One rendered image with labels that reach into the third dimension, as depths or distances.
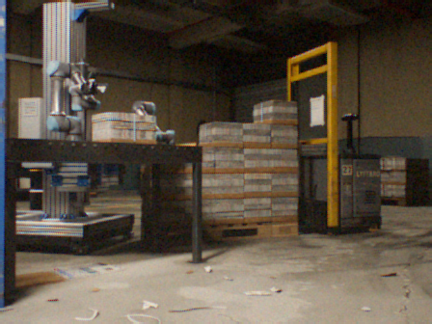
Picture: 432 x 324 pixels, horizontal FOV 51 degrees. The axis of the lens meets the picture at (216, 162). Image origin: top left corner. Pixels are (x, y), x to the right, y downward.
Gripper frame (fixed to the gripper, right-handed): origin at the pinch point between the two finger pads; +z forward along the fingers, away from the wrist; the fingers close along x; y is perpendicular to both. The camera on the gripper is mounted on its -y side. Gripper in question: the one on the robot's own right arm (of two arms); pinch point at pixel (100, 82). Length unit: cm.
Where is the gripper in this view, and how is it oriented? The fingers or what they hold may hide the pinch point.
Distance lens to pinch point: 324.8
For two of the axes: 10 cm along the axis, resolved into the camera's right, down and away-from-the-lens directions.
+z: 7.5, -0.1, -6.7
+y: -0.9, 9.9, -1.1
